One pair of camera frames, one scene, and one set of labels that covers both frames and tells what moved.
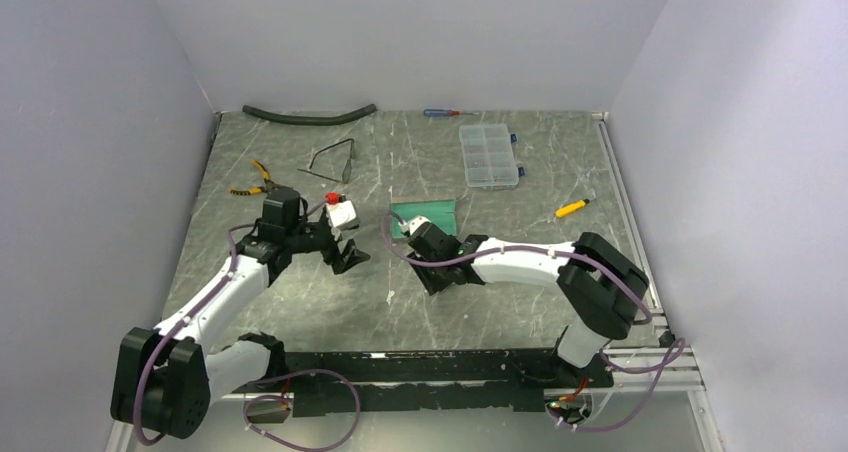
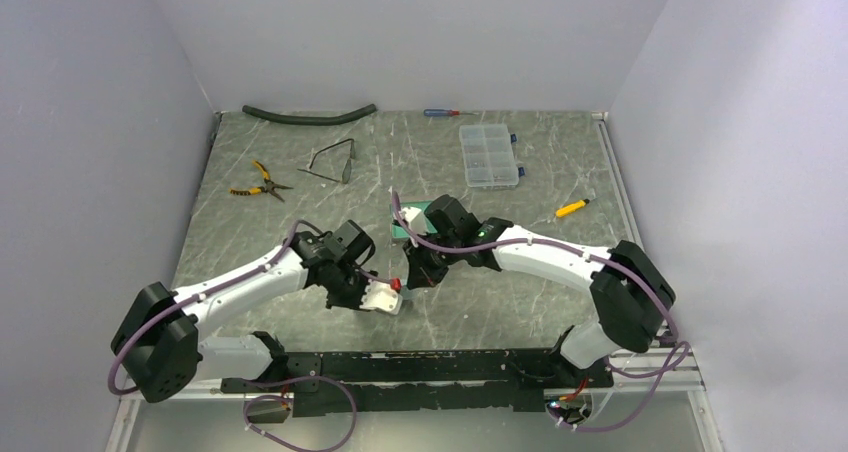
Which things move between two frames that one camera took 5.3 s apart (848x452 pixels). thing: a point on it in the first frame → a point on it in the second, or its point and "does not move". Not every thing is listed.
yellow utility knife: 572,207 does not move
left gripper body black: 313,237 → 348,288
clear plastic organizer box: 488,155 does not move
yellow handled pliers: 267,187 does not move
